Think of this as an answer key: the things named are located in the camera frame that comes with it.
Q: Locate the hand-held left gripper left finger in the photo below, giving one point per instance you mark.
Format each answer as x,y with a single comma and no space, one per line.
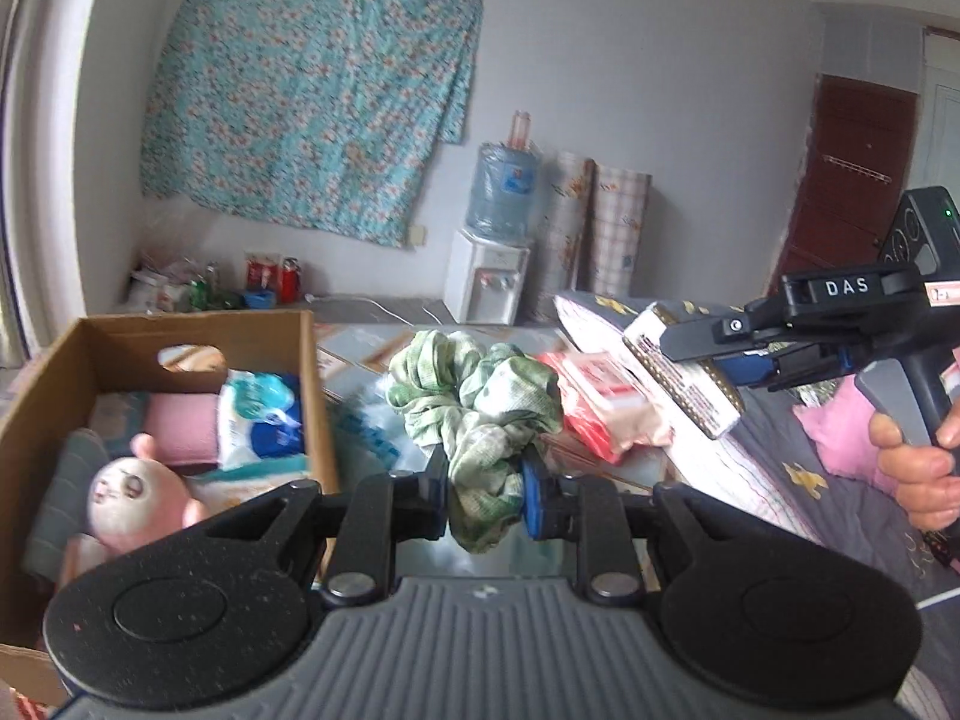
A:
435,487

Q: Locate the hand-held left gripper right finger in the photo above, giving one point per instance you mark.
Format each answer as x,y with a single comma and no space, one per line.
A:
536,499

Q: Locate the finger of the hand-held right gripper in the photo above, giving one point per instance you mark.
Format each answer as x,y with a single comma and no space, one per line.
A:
750,369
712,330

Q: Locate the white boxed packet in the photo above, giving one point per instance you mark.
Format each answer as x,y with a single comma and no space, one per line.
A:
697,397

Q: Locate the green cloth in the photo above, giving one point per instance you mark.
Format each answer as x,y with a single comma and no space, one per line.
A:
465,405

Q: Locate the blue wet wipes pack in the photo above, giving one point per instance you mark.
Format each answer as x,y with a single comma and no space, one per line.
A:
262,435

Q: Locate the white cotton swab bag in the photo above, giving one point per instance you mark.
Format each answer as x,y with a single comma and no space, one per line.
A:
247,476

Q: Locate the pink mesh sponge pad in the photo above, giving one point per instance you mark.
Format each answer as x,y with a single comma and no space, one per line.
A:
180,427

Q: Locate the pink plush toy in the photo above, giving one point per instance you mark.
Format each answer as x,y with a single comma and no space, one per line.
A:
127,495

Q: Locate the brown cardboard box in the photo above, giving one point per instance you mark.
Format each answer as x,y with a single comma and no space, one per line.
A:
112,360

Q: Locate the blue-grey towel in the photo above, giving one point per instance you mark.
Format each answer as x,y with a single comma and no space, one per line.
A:
60,495

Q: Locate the person's right hand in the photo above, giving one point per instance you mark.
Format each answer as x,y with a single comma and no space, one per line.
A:
919,480

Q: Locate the brown door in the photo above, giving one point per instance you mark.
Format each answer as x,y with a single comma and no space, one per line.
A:
847,225

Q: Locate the grey quilt with yellow print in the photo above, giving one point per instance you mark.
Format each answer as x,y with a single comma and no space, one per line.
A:
750,480

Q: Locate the red and white tissue pack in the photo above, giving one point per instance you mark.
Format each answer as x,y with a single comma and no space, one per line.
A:
607,405

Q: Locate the plaid print roll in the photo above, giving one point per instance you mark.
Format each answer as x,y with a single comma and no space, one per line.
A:
615,232

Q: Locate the floral print roll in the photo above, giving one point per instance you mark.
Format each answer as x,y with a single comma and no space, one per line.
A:
562,232

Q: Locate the white door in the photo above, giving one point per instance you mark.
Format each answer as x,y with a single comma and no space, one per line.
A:
941,112

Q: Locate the white water dispenser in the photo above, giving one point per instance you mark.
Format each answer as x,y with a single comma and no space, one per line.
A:
480,270

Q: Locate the red bottle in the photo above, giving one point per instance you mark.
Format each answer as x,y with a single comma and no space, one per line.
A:
291,281

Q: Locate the blue water jug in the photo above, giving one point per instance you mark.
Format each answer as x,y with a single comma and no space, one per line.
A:
499,195

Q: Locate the blue bowl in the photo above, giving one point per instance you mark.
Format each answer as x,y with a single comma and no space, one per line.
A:
259,299

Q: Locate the pink plastic tube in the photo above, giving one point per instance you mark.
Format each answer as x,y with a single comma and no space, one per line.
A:
522,131

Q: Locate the green glass bottle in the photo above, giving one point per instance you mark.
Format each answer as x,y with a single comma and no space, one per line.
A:
212,281

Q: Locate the clear plastic bag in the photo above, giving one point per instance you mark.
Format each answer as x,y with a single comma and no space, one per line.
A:
161,289

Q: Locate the white wall rack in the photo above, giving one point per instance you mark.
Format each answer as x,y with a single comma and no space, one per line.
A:
855,167

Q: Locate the wall socket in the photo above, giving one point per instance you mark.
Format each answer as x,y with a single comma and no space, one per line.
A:
417,235

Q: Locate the teal floral wall cloth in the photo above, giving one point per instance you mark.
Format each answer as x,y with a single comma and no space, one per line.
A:
300,90

